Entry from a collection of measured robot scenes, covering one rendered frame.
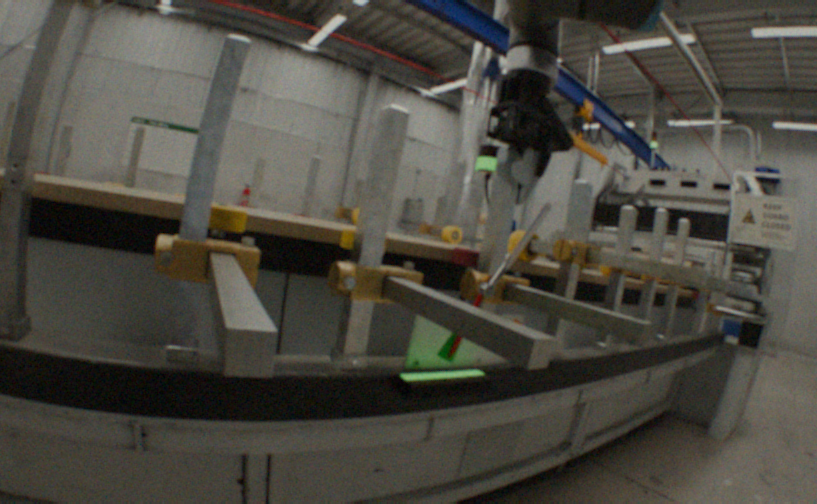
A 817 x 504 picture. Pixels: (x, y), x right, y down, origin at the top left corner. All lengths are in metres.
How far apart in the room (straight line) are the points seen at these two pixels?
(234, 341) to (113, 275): 0.55
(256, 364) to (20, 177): 0.42
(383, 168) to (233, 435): 0.46
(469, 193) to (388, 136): 4.12
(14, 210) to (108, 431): 0.33
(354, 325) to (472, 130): 4.36
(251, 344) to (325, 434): 0.46
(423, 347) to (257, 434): 0.30
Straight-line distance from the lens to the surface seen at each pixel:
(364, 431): 0.70
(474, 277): 0.68
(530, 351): 0.35
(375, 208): 0.56
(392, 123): 0.58
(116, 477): 1.00
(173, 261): 0.50
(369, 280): 0.56
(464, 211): 4.64
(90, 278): 0.76
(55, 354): 0.56
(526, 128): 0.61
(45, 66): 0.58
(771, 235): 2.81
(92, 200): 0.69
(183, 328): 0.53
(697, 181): 3.33
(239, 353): 0.23
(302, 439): 0.67
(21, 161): 0.56
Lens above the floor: 0.92
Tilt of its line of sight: 3 degrees down
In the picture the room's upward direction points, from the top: 11 degrees clockwise
